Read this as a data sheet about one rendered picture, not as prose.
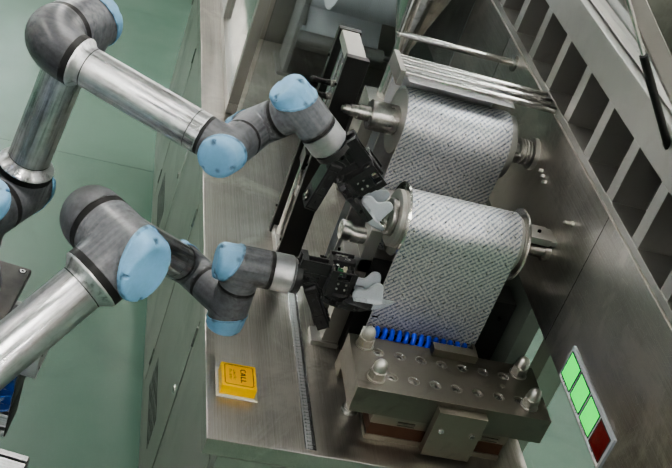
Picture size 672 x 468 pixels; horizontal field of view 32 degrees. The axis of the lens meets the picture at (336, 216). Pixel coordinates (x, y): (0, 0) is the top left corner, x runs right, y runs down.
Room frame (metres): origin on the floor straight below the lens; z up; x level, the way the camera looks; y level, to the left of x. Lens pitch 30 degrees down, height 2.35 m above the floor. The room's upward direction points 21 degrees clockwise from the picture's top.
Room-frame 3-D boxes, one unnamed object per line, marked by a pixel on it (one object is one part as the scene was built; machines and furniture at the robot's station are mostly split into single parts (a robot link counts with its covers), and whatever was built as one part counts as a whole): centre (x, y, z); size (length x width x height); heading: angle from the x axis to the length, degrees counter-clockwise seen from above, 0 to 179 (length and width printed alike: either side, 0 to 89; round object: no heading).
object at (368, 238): (2.03, -0.06, 1.05); 0.06 x 0.05 x 0.31; 107
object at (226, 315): (1.88, 0.14, 1.01); 0.11 x 0.08 x 0.11; 56
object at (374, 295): (1.93, -0.13, 1.11); 0.09 x 0.03 x 0.06; 106
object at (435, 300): (1.99, -0.25, 1.11); 0.23 x 0.01 x 0.18; 107
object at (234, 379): (1.79, 0.07, 0.91); 0.07 x 0.07 x 0.02; 17
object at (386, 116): (2.24, -0.02, 1.33); 0.06 x 0.06 x 0.06; 17
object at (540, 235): (2.10, -0.40, 1.28); 0.06 x 0.05 x 0.02; 107
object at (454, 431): (1.80, -0.36, 0.96); 0.10 x 0.03 x 0.11; 107
